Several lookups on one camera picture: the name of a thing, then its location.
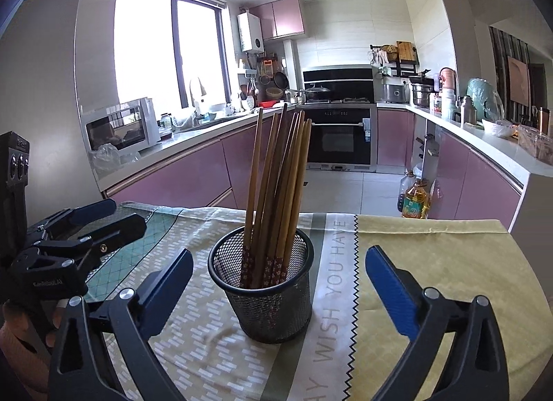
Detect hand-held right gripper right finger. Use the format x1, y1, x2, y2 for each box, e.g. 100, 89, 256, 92
365, 245, 510, 401

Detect pink wall cabinet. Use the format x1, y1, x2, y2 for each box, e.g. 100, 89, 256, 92
251, 0, 306, 41

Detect stainless steel pot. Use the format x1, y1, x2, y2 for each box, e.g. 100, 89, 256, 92
410, 76, 436, 107

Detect silver rice cooker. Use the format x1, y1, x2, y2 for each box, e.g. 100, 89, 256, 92
384, 82, 409, 103

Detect patterned tablecloth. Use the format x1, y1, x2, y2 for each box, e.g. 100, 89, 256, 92
52, 201, 547, 401

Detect bundle of wooden chopsticks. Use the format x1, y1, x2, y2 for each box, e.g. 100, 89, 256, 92
240, 102, 312, 289

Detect pink base cabinets open shelf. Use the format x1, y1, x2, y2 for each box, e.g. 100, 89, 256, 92
376, 105, 532, 231

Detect kitchen window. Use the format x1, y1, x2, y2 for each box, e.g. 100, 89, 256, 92
113, 0, 229, 116

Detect black wall rack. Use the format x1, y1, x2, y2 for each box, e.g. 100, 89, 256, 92
369, 42, 419, 77

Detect person's left hand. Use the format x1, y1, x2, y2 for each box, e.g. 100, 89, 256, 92
45, 301, 67, 348

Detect black range hood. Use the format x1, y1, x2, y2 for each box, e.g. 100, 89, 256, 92
302, 66, 374, 95

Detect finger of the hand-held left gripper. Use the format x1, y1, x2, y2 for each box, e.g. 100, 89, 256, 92
26, 199, 117, 240
26, 213, 148, 274

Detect black built-in oven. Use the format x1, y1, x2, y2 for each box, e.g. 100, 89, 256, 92
304, 105, 377, 170

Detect clear plastic bag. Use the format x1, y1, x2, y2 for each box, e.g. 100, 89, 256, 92
88, 143, 141, 177

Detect black wire mesh holder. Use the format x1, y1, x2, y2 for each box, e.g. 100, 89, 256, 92
207, 226, 315, 344

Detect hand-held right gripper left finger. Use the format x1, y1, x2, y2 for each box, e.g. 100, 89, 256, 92
47, 248, 195, 401

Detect yellow cooking oil bottle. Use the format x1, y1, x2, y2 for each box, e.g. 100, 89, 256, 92
402, 180, 430, 219

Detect white countertop oven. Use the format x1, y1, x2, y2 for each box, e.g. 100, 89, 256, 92
82, 97, 161, 155

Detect teal wrapped jar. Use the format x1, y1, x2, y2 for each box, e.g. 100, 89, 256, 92
466, 78, 504, 123

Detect white gas water heater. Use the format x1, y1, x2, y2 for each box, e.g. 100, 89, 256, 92
237, 12, 265, 54

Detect black wok with lid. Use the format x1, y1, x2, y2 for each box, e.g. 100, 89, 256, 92
304, 85, 332, 103

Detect person's left forearm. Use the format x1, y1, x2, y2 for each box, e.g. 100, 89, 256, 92
0, 301, 51, 391

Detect pink base cabinets with sink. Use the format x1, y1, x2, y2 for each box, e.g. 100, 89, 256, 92
101, 109, 305, 209

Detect clear plastic basket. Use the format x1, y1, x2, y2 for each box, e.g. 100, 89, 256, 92
516, 124, 553, 160

